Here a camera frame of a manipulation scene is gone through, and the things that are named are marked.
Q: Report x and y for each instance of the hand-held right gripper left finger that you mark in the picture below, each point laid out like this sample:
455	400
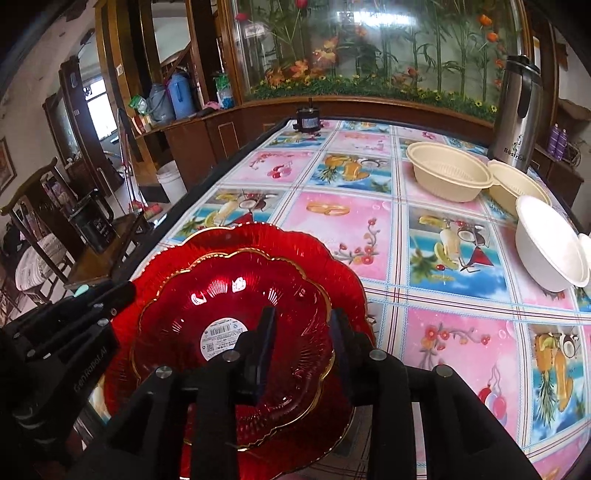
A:
266	347

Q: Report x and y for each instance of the green and white packet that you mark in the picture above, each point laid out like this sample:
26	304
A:
225	92

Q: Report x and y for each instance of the framed wall picture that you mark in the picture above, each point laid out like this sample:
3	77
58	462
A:
6	166

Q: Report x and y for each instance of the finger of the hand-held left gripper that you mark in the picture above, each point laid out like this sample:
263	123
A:
99	297
87	333

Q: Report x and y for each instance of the bamboo and flower mural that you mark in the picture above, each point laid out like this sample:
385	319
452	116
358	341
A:
392	50

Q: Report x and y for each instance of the striped seat cushion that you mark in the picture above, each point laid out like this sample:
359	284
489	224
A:
39	265

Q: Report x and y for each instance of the blue plastic thermos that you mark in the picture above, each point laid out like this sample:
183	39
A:
181	97

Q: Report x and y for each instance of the small black motor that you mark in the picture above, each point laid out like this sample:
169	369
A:
307	121

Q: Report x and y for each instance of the wooden chair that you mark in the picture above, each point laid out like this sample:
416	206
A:
27	203

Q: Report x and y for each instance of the stainless steel thermos jug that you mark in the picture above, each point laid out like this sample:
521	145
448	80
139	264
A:
515	115

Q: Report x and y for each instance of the white plastic bucket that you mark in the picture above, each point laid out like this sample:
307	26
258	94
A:
171	182

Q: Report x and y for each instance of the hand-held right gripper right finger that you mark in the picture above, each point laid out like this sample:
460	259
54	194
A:
340	350

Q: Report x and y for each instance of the beige ribbed bowl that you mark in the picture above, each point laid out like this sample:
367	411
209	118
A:
517	187
443	170

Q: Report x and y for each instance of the black pitcher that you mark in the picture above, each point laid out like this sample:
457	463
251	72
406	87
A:
90	226

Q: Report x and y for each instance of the wooden sideboard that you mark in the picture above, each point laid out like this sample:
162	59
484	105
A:
198	138

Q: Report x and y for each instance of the green snack packet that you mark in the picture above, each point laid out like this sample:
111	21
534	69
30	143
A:
138	105

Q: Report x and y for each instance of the printed fruit tablecloth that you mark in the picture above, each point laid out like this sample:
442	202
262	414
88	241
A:
415	286

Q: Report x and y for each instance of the small red glass plate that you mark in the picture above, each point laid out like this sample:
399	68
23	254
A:
194	323

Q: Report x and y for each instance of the large red glass plate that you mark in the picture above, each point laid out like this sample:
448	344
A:
258	240

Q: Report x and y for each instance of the grey-blue plastic jug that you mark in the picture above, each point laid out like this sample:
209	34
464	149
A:
160	105

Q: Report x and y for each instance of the white disposable bowl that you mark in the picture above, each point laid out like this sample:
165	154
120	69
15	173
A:
585	258
545	240

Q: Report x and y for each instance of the purple bottle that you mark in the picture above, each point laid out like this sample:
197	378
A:
562	144
552	141

